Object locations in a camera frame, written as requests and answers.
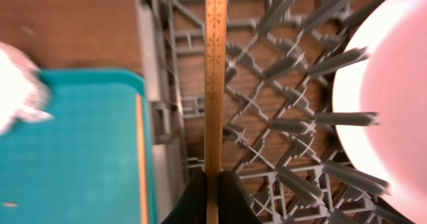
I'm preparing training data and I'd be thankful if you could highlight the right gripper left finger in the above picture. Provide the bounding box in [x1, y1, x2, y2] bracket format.
[161, 169, 207, 224]

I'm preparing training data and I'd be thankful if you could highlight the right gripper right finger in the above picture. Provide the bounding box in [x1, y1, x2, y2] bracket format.
[218, 171, 261, 224]

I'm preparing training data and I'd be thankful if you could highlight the teal plastic tray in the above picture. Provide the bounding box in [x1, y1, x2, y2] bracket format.
[1, 69, 159, 223]

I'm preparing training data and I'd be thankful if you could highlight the grey dish rack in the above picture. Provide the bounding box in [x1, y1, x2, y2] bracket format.
[141, 0, 407, 223]

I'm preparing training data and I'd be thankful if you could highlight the wooden chopstick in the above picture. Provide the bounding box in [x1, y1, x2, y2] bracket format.
[204, 0, 228, 224]
[136, 95, 149, 224]

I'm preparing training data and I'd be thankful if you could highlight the crumpled white napkin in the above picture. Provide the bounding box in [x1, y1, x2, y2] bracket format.
[1, 42, 53, 135]

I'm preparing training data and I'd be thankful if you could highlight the large white plate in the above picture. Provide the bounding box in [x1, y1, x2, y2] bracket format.
[333, 0, 426, 223]

